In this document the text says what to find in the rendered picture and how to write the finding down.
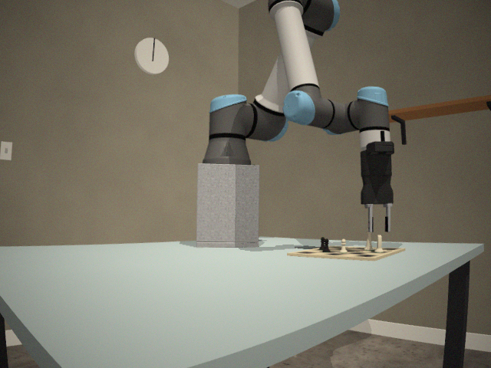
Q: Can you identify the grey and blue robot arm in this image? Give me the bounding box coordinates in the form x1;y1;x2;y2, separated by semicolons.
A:
203;0;390;165

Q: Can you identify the white pawn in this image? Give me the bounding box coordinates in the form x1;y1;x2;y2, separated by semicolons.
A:
339;239;348;253

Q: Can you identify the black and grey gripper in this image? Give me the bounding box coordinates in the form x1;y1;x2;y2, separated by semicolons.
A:
360;130;394;232

